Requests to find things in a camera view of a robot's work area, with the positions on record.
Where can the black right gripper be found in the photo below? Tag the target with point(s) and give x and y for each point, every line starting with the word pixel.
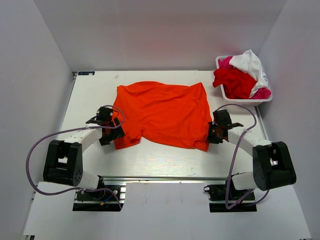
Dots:
pixel 211 139

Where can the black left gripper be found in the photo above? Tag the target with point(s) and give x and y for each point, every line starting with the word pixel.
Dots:
pixel 119 133

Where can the orange t-shirt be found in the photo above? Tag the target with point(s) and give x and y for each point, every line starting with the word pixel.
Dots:
pixel 167 114

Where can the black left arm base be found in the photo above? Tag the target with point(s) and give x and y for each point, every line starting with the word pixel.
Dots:
pixel 111 200

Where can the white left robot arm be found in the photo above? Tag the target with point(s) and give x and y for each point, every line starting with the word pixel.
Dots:
pixel 64 159

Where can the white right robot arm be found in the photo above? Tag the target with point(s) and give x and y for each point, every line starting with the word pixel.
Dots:
pixel 272 166

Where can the white plastic basket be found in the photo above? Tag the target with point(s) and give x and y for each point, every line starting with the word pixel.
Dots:
pixel 245 102

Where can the red t-shirt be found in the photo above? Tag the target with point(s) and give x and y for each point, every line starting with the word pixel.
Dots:
pixel 236 84

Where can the blue table label sticker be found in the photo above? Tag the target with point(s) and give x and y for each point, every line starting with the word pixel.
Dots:
pixel 86 73

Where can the pink t-shirt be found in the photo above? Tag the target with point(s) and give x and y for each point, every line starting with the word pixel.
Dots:
pixel 224 64

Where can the white t-shirt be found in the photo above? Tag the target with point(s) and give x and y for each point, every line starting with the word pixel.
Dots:
pixel 250 64

